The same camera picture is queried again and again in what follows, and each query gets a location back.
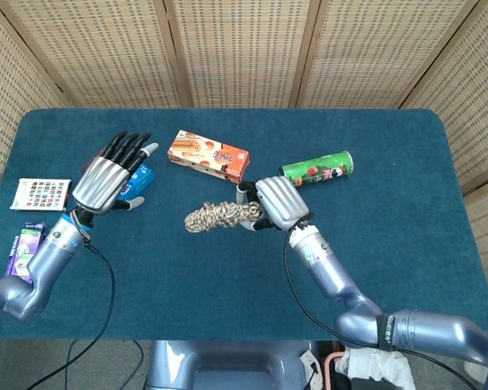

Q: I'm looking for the black velcro strap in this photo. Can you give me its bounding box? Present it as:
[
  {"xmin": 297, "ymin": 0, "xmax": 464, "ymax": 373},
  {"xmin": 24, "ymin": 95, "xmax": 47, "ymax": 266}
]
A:
[{"xmin": 375, "ymin": 313, "xmax": 396, "ymax": 351}]

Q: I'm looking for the red box at edge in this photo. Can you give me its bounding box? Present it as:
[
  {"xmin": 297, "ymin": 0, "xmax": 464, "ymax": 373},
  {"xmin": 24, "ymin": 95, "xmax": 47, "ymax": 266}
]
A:
[{"xmin": 10, "ymin": 177, "xmax": 72, "ymax": 212}]

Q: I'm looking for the purple carton box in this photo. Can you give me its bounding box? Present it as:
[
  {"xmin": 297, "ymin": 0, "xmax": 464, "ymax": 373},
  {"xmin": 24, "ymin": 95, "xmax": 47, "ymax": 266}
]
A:
[{"xmin": 4, "ymin": 221, "xmax": 48, "ymax": 285}]

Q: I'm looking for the blue cookie box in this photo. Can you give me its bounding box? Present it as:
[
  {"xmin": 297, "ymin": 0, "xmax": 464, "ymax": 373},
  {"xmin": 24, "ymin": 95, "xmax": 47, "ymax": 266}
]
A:
[{"xmin": 80, "ymin": 149, "xmax": 156, "ymax": 198}]

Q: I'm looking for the red tube frame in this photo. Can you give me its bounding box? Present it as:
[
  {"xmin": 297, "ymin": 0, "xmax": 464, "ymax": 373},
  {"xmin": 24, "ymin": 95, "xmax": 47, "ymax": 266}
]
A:
[{"xmin": 323, "ymin": 351, "xmax": 345, "ymax": 390}]

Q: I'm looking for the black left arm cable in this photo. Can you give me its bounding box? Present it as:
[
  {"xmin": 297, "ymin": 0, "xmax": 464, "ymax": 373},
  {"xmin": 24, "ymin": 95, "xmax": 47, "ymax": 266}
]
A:
[{"xmin": 26, "ymin": 239, "xmax": 117, "ymax": 390}]

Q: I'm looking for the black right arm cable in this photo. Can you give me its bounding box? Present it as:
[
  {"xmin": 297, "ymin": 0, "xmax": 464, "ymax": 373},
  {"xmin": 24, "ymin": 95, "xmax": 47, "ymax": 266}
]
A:
[{"xmin": 283, "ymin": 219, "xmax": 479, "ymax": 390}]

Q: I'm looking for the blue felt table cover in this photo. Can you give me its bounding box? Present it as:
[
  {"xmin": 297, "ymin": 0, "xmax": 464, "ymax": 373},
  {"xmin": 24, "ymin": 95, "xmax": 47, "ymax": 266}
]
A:
[{"xmin": 0, "ymin": 107, "xmax": 488, "ymax": 342}]

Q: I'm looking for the white crumpled cloth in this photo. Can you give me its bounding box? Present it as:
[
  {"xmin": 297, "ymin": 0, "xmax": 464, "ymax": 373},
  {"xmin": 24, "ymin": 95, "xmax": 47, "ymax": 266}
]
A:
[{"xmin": 335, "ymin": 345, "xmax": 416, "ymax": 390}]

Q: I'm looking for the green Pringles can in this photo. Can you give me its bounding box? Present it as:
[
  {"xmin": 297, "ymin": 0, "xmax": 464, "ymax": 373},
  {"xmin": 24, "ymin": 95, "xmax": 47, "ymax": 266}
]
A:
[{"xmin": 279, "ymin": 149, "xmax": 355, "ymax": 188}]

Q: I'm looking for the orange cake box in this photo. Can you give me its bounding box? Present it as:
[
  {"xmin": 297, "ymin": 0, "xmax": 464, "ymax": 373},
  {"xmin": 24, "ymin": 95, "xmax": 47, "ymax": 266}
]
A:
[{"xmin": 166, "ymin": 129, "xmax": 251, "ymax": 184}]

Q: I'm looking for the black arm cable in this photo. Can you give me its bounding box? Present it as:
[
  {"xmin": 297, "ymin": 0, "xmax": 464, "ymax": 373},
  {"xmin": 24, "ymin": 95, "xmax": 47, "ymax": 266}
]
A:
[
  {"xmin": 26, "ymin": 239, "xmax": 117, "ymax": 390},
  {"xmin": 283, "ymin": 219, "xmax": 479, "ymax": 390}
]

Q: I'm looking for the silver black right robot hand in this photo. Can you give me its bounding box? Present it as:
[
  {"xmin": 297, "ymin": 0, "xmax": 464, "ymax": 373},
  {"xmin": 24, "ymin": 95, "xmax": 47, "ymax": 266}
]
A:
[{"xmin": 235, "ymin": 175, "xmax": 310, "ymax": 233}]

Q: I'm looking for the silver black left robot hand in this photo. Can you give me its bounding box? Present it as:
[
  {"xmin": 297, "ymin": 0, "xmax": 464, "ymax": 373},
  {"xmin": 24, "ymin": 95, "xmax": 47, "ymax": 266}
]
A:
[{"xmin": 71, "ymin": 130, "xmax": 159, "ymax": 216}]

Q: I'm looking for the speckled beige braided rope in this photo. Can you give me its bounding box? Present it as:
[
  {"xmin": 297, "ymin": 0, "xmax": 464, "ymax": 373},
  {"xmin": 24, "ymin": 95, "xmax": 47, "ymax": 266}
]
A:
[{"xmin": 184, "ymin": 200, "xmax": 265, "ymax": 235}]

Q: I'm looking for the grey-blue robot torso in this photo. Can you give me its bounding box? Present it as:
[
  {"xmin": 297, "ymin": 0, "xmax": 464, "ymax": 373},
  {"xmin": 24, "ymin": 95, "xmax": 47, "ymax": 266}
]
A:
[{"xmin": 145, "ymin": 340, "xmax": 325, "ymax": 390}]

